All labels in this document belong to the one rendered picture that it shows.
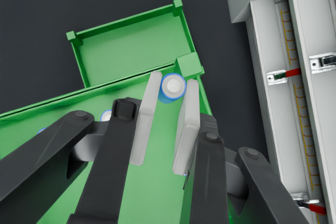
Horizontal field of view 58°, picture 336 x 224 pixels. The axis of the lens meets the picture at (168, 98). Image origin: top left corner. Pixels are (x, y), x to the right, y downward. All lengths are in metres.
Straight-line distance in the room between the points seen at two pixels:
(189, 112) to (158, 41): 0.70
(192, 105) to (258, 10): 0.58
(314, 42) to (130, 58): 0.48
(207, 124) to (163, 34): 0.70
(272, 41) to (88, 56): 0.47
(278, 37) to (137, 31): 0.37
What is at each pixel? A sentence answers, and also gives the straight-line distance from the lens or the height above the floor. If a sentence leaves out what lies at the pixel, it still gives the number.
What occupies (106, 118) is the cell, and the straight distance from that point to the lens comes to 0.28.
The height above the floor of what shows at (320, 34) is 0.37.
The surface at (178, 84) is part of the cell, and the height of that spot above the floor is 0.63.
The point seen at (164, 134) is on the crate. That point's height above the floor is 0.48.
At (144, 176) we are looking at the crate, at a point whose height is 0.48.
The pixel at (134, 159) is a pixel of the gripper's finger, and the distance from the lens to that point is 0.15.
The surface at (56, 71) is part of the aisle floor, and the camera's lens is 0.88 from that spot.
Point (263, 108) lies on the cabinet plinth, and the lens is 0.86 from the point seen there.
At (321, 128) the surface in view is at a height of 0.36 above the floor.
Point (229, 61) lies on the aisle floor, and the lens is 0.87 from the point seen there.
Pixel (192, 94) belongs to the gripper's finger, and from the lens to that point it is 0.18.
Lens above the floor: 0.83
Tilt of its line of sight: 86 degrees down
